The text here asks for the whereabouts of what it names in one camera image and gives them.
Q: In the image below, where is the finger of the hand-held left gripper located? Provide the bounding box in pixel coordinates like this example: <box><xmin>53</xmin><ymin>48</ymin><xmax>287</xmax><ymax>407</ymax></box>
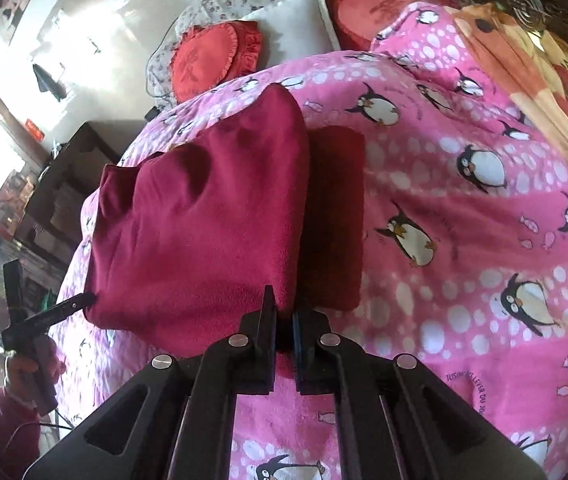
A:
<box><xmin>26</xmin><ymin>292</ymin><xmax>99</xmax><ymax>326</ymax></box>

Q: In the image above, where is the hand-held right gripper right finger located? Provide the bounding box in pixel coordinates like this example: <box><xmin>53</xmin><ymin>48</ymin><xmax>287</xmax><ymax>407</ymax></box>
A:
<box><xmin>291</xmin><ymin>307</ymin><xmax>547</xmax><ymax>480</ymax></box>

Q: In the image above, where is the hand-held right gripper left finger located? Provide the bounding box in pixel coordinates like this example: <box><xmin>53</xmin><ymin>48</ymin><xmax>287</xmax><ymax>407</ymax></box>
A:
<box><xmin>29</xmin><ymin>285</ymin><xmax>280</xmax><ymax>480</ymax></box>

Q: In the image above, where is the dark red sweater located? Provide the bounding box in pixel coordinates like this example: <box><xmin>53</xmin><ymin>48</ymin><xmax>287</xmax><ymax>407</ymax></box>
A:
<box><xmin>84</xmin><ymin>82</ymin><xmax>367</xmax><ymax>361</ymax></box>

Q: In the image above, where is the person's left hand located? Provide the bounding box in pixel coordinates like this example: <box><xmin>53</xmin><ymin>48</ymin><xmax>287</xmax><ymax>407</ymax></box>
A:
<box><xmin>5</xmin><ymin>335</ymin><xmax>68</xmax><ymax>403</ymax></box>

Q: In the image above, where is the stack of colourful boxes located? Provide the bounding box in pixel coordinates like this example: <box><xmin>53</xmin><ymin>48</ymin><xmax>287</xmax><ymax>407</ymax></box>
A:
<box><xmin>0</xmin><ymin>170</ymin><xmax>35</xmax><ymax>237</ymax></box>

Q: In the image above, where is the dark wooden desk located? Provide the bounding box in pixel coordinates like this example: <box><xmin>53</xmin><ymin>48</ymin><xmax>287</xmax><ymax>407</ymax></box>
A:
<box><xmin>14</xmin><ymin>122</ymin><xmax>122</xmax><ymax>261</ymax></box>

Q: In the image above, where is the pink penguin blanket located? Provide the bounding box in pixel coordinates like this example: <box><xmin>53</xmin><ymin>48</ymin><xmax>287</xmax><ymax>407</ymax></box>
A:
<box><xmin>56</xmin><ymin>2</ymin><xmax>568</xmax><ymax>480</ymax></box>

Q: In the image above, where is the grey blue hanging cloth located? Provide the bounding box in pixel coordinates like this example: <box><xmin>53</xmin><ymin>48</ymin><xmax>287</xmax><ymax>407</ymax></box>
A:
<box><xmin>32</xmin><ymin>62</ymin><xmax>67</xmax><ymax>101</ymax></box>

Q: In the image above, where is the small floral pillow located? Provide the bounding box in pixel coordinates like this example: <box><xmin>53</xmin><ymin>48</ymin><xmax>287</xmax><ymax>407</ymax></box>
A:
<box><xmin>145</xmin><ymin>25</ymin><xmax>190</xmax><ymax>97</ymax></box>

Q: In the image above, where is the red heart cushion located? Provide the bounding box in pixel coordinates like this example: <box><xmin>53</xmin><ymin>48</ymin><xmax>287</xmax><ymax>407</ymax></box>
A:
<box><xmin>323</xmin><ymin>0</ymin><xmax>457</xmax><ymax>53</ymax></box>
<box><xmin>170</xmin><ymin>20</ymin><xmax>263</xmax><ymax>103</ymax></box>

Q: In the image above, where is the white pillow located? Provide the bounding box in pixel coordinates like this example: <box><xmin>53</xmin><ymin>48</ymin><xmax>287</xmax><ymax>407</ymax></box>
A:
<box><xmin>241</xmin><ymin>0</ymin><xmax>341</xmax><ymax>68</ymax></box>

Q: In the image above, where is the orange cartoon blanket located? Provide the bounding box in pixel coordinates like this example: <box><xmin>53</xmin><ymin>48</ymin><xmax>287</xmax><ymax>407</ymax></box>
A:
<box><xmin>451</xmin><ymin>2</ymin><xmax>568</xmax><ymax>171</ymax></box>

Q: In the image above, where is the black charger cable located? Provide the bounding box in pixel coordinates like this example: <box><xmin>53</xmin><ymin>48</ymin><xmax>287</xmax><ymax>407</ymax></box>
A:
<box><xmin>146</xmin><ymin>21</ymin><xmax>186</xmax><ymax>98</ymax></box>

